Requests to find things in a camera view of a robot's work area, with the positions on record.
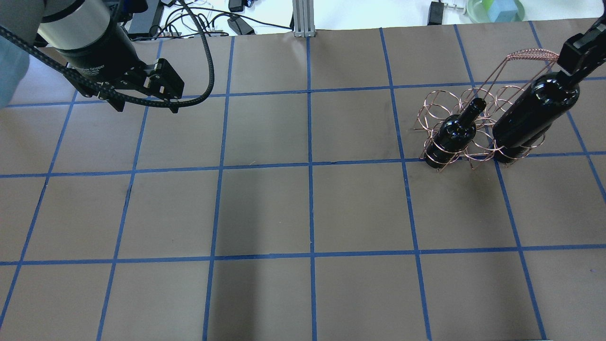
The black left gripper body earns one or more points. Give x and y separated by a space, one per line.
100 58

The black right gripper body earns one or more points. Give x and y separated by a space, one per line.
583 51

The dark glass wine bottle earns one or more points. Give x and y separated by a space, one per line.
545 100

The wine bottle in basket far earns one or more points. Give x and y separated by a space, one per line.
509 155

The wine bottle in basket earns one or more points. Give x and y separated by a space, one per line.
509 155
454 135

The wine bottle in basket near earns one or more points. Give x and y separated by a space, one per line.
454 135

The blue foam cube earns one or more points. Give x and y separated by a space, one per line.
500 10

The green plastic bowl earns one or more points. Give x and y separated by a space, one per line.
483 11

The black power adapter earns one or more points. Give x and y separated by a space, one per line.
435 13

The copper wire wine basket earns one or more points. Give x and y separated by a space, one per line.
438 105

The aluminium frame post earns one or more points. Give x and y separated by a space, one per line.
303 14

